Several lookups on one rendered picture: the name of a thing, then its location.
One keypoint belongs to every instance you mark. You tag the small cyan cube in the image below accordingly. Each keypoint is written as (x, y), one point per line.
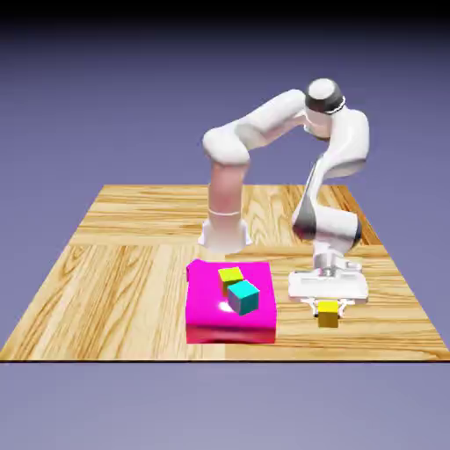
(243, 297)

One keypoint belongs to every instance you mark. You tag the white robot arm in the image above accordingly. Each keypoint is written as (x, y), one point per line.
(225, 211)

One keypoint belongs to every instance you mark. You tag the small yellow cube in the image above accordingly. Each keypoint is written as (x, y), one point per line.
(229, 276)
(328, 314)

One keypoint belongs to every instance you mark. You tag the large magenta box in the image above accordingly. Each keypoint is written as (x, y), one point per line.
(230, 316)

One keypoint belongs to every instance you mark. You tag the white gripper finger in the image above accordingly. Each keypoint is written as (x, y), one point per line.
(342, 306)
(312, 305)

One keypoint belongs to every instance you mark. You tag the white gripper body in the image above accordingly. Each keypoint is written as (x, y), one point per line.
(327, 285)

